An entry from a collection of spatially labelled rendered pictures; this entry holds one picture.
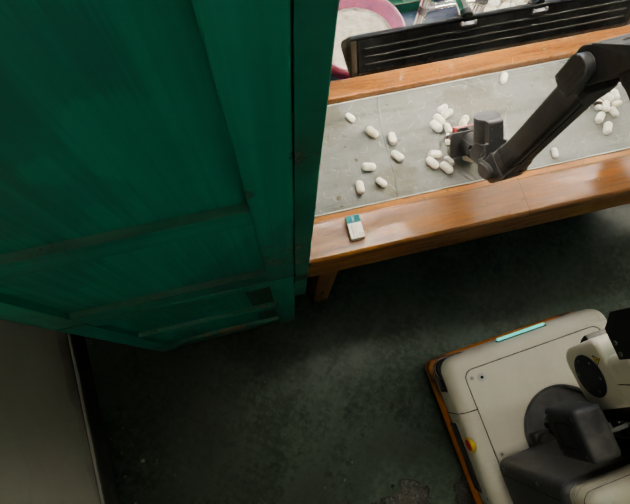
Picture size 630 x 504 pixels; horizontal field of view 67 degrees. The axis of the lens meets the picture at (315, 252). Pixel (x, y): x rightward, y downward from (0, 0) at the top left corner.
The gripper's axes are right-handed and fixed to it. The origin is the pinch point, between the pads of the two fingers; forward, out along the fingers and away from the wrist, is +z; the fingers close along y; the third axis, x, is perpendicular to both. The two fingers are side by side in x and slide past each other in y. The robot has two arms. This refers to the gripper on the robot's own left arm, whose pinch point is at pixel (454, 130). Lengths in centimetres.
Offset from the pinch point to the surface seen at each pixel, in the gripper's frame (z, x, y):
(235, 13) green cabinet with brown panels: -82, -46, 54
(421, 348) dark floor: 10, 91, 5
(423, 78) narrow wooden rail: 11.1, -11.6, 4.3
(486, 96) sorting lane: 7.2, -4.9, -12.4
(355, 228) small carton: -18.7, 11.6, 33.2
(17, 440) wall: -25, 50, 128
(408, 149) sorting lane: -1.1, 2.3, 13.2
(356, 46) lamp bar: -19.5, -29.5, 30.2
